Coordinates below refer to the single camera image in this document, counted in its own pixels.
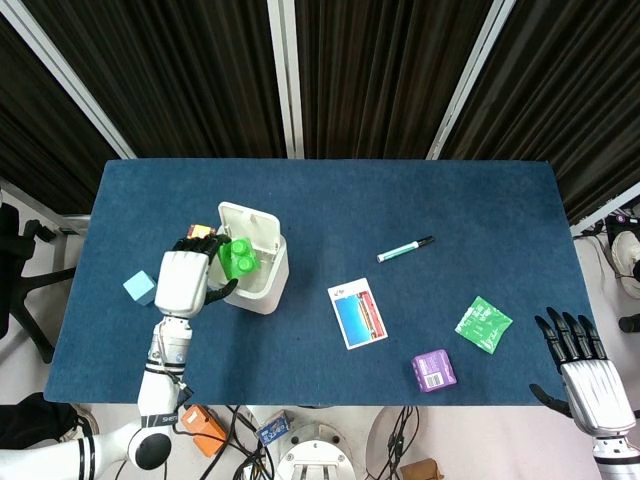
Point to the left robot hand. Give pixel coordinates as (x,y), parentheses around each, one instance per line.
(180,282)

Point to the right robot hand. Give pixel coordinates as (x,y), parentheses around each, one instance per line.
(592,390)

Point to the green two-stud building block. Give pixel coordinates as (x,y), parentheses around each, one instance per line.
(239,260)

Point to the white plastic box lid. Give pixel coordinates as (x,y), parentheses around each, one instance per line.
(245,220)

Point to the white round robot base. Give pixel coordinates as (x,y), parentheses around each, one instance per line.
(312,455)

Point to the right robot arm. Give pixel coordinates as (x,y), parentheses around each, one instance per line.
(617,460)

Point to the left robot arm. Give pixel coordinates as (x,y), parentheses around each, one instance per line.
(160,390)

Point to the white plastic box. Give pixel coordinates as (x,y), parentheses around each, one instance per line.
(265,295)

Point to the light blue cube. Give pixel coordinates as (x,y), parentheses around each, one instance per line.
(140,287)

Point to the yellow red snack packet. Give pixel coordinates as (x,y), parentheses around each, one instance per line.
(200,231)

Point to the green wet wipe packet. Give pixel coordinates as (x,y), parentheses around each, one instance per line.
(482,325)

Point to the white shoe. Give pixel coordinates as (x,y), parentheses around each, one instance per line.
(625,247)

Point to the orange box device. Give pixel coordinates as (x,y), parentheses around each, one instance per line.
(202,430)

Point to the purple tissue pack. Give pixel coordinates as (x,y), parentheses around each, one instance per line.
(432,370)

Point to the blue fabric tablecloth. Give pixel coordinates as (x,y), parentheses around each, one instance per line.
(325,200)

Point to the black office chair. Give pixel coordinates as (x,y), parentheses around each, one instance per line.
(10,250)

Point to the small blue printed box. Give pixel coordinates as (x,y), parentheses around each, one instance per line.
(274,429)

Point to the blue and red postcard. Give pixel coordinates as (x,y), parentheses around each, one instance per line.
(357,315)

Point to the brown cardboard box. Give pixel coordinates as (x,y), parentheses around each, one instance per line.
(420,470)

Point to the dark pleated curtain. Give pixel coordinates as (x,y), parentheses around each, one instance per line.
(200,75)

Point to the green white marker pen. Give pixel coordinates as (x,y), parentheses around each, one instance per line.
(402,250)

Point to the white upright frame post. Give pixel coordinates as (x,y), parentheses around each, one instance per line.
(286,80)

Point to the white slanted frame post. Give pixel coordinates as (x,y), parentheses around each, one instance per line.
(465,85)
(70,75)

